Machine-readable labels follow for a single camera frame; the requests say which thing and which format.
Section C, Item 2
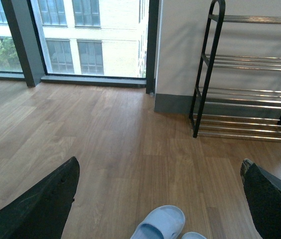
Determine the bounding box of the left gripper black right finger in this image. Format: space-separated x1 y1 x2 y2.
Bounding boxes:
240 159 281 239

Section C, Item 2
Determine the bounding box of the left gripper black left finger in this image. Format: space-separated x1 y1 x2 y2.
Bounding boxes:
0 157 80 239

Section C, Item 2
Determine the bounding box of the light blue slipper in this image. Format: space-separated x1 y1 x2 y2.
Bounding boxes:
181 232 206 239
131 205 185 239

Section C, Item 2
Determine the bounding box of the black metal shoe rack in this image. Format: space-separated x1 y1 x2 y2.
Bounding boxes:
189 0 281 141

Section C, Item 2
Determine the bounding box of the dark window frame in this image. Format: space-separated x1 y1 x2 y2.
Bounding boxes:
0 0 159 92

